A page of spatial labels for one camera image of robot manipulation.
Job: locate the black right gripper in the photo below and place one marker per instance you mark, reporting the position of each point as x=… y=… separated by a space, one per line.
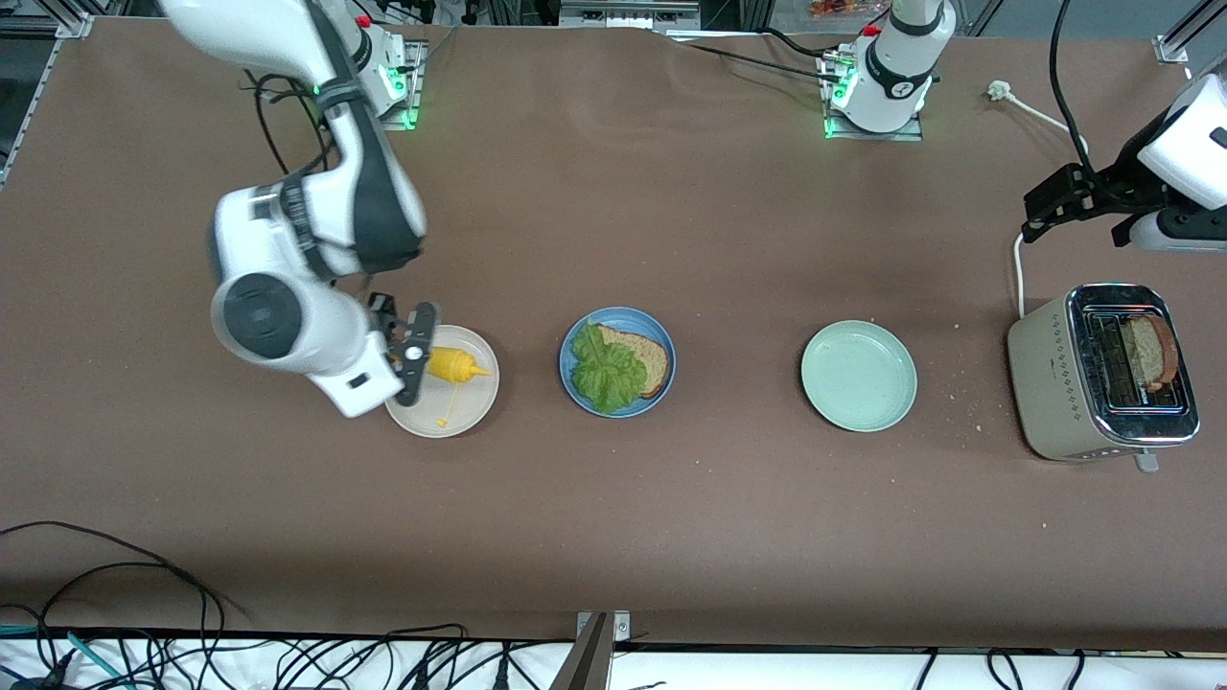
x=384 y=313

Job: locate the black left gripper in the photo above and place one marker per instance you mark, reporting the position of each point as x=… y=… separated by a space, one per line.
x=1115 y=184

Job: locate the yellow mustard squeeze bottle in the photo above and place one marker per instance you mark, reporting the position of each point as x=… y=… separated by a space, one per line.
x=452 y=364

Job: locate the green lettuce leaf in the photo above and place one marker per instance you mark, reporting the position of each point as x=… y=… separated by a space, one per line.
x=606 y=376

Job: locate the brown bread slice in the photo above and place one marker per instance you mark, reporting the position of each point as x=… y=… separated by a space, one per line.
x=1150 y=350
x=657 y=359

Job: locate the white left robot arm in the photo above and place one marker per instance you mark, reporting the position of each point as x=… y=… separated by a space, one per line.
x=901 y=57

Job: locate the beige round plate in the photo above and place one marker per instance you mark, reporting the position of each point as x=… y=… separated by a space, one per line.
x=470 y=407

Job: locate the blue round plate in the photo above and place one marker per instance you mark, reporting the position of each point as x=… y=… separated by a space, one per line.
x=637 y=314

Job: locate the pale green round plate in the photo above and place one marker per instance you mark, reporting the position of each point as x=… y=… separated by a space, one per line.
x=859 y=376

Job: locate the beige chrome toaster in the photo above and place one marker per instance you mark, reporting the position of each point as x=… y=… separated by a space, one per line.
x=1050 y=383

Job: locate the orange snack packet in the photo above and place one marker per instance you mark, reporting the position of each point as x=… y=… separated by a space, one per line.
x=834 y=8

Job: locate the aluminium frame rail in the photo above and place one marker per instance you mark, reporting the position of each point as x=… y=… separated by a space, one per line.
x=62 y=24
x=987 y=17
x=1184 y=29

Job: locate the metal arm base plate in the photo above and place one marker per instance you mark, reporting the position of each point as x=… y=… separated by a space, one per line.
x=419 y=96
x=863 y=136

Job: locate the grey metal bracket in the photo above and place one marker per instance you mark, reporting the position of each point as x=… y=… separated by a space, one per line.
x=596 y=652

